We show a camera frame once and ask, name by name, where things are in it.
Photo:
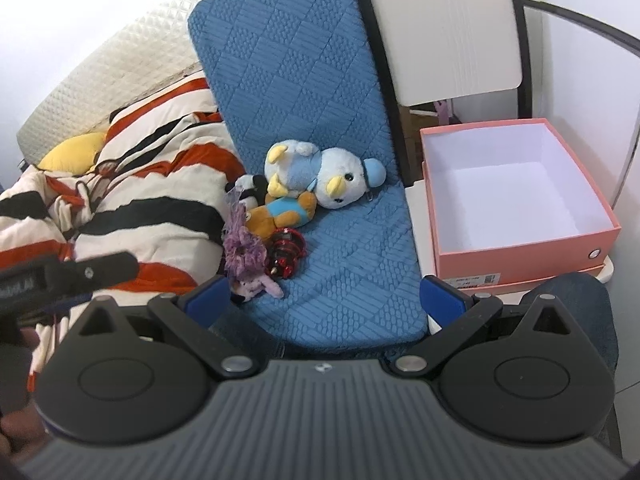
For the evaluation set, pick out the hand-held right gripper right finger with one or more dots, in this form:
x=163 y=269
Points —
x=441 y=301

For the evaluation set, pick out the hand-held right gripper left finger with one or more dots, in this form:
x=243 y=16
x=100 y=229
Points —
x=210 y=294

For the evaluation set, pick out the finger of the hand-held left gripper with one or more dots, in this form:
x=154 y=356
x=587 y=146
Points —
x=102 y=267

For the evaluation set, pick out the purple ribbon bow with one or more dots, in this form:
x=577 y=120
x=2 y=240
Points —
x=242 y=250

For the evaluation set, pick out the pink cardboard box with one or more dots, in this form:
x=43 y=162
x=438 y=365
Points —
x=510 y=255

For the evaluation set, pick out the blue white penguin plush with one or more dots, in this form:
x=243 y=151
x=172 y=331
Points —
x=340 y=170

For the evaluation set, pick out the small pink plush toy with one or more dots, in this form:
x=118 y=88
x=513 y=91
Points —
x=255 y=287

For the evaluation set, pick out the red black toy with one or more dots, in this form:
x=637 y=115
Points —
x=285 y=252

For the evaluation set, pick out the striped orange black blanket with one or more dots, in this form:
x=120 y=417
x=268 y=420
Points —
x=165 y=185

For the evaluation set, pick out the orange bear plush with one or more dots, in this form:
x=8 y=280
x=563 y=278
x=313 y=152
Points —
x=285 y=211

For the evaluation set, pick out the black white plush toy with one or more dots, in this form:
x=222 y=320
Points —
x=252 y=187

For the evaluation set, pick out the yellow pillow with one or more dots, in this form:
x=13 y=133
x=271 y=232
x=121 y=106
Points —
x=75 y=152

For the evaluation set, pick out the person's leg in jeans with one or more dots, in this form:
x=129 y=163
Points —
x=585 y=305

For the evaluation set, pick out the brown cardboard box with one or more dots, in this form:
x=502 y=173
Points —
x=417 y=117

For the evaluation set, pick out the pink plastic item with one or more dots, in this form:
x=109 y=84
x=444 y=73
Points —
x=444 y=110

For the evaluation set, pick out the cream quilted pillow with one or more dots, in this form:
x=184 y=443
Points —
x=125 y=60

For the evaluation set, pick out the blue quilted cushion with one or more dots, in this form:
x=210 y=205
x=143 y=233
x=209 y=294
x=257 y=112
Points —
x=310 y=85

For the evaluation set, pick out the white chair black frame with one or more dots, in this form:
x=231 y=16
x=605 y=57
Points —
x=450 y=35

